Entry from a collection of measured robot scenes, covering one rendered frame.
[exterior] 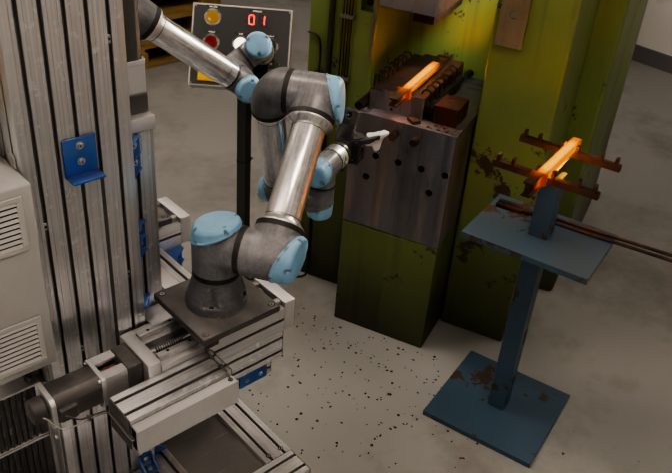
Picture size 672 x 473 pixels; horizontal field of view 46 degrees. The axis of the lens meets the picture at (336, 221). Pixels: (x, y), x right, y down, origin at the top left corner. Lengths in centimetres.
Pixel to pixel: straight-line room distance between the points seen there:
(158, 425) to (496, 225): 124
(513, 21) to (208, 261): 133
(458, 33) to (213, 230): 160
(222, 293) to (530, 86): 133
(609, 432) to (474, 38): 151
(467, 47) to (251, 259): 159
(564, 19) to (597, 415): 140
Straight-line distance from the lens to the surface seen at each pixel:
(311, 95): 193
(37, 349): 188
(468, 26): 310
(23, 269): 176
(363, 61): 291
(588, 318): 352
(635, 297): 373
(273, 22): 279
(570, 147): 247
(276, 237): 180
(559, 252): 247
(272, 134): 209
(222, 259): 182
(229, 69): 218
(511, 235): 249
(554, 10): 265
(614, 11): 308
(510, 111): 278
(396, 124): 271
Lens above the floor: 203
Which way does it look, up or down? 32 degrees down
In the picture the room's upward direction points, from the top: 5 degrees clockwise
